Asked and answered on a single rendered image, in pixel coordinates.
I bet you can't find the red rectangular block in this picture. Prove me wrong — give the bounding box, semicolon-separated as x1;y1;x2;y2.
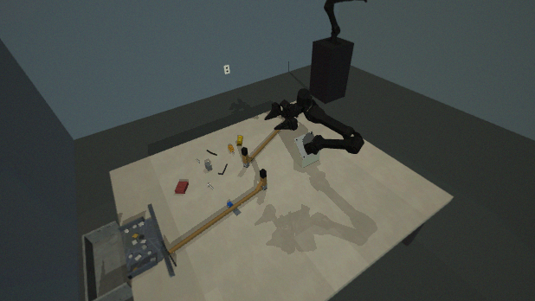
175;182;189;194

